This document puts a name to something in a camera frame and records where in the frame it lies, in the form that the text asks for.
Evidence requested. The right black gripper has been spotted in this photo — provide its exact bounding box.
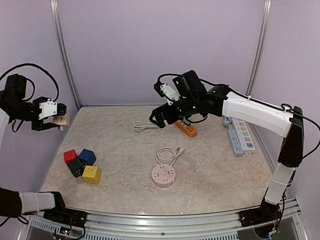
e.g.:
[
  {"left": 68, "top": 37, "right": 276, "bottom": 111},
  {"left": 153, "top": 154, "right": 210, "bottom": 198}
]
[{"left": 148, "top": 95, "right": 199, "bottom": 129}]

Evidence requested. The beige plug adapter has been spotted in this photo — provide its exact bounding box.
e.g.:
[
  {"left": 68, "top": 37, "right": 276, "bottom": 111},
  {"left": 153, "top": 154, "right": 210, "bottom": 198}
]
[{"left": 52, "top": 112, "right": 70, "bottom": 131}]

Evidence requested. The orange power strip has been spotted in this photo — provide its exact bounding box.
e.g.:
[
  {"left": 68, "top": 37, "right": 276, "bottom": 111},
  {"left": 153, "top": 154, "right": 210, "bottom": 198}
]
[{"left": 131, "top": 119, "right": 198, "bottom": 139}]

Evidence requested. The pink round power strip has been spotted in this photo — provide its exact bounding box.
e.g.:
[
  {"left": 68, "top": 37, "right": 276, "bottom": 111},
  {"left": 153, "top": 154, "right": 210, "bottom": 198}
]
[{"left": 151, "top": 146, "right": 186, "bottom": 188}]

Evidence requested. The mint green plug adapter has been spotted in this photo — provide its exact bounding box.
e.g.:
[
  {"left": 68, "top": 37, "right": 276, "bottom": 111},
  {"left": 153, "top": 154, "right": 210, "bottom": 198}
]
[{"left": 182, "top": 118, "right": 192, "bottom": 127}]

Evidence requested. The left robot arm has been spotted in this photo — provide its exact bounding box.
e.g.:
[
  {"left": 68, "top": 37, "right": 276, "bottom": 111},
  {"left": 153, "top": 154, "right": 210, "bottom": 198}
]
[{"left": 0, "top": 74, "right": 70, "bottom": 223}]

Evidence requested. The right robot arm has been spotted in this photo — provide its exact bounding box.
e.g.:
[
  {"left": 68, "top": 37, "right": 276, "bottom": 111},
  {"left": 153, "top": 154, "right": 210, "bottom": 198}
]
[{"left": 149, "top": 70, "right": 304, "bottom": 222}]

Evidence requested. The red cube socket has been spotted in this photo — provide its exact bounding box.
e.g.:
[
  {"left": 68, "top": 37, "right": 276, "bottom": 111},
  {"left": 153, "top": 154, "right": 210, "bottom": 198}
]
[{"left": 63, "top": 149, "right": 77, "bottom": 165}]

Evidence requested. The blue cube socket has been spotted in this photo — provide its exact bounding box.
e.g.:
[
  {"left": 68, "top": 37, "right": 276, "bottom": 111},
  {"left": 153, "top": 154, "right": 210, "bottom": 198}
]
[{"left": 77, "top": 148, "right": 97, "bottom": 166}]

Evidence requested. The dark green cube socket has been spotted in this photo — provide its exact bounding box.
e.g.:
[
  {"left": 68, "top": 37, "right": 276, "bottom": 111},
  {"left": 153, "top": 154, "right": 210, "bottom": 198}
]
[{"left": 67, "top": 159, "right": 86, "bottom": 178}]

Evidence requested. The yellow cube socket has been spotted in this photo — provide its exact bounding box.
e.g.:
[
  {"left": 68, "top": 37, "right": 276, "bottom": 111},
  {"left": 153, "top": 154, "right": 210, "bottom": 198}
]
[{"left": 82, "top": 165, "right": 101, "bottom": 185}]

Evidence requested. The blue-grey power strip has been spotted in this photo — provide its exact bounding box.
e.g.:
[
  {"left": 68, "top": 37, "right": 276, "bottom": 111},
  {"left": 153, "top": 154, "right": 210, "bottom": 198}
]
[{"left": 222, "top": 116, "right": 244, "bottom": 157}]

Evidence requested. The white power strip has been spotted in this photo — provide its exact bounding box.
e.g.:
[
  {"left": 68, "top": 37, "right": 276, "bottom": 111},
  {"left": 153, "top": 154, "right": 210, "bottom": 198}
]
[{"left": 231, "top": 118, "right": 256, "bottom": 155}]

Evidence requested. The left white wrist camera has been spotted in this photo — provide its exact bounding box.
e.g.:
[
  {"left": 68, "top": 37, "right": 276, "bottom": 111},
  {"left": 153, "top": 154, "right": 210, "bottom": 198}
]
[{"left": 38, "top": 100, "right": 67, "bottom": 120}]

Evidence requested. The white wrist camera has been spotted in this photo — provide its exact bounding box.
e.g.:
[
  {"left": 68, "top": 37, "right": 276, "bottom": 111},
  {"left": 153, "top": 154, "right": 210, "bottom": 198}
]
[
  {"left": 38, "top": 100, "right": 67, "bottom": 120},
  {"left": 153, "top": 82, "right": 180, "bottom": 106}
]

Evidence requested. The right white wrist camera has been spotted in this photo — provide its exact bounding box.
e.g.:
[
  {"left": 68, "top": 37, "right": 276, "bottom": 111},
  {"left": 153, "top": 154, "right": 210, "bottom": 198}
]
[{"left": 153, "top": 82, "right": 180, "bottom": 106}]

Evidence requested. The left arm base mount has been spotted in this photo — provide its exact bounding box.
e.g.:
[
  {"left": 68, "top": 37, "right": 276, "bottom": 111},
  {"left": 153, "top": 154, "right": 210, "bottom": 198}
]
[{"left": 43, "top": 208, "right": 88, "bottom": 228}]

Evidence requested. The aluminium front rail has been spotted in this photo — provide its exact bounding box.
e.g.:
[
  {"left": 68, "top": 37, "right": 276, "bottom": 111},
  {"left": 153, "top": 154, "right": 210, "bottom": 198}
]
[{"left": 18, "top": 198, "right": 310, "bottom": 240}]

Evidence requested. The right aluminium frame post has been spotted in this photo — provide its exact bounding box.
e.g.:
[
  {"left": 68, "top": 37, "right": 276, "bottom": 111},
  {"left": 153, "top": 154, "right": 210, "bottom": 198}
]
[{"left": 245, "top": 0, "right": 272, "bottom": 96}]

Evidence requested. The aluminium frame post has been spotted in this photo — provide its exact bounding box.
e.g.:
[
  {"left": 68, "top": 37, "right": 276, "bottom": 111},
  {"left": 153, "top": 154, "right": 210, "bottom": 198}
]
[
  {"left": 50, "top": 0, "right": 82, "bottom": 110},
  {"left": 245, "top": 0, "right": 272, "bottom": 96}
]

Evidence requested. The left aluminium frame post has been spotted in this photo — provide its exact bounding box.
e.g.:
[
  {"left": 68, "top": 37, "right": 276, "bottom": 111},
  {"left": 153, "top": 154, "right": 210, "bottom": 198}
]
[{"left": 50, "top": 0, "right": 82, "bottom": 110}]

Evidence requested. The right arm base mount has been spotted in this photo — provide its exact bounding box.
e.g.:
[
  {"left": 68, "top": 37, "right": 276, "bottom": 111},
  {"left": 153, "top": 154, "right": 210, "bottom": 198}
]
[{"left": 238, "top": 208, "right": 282, "bottom": 228}]

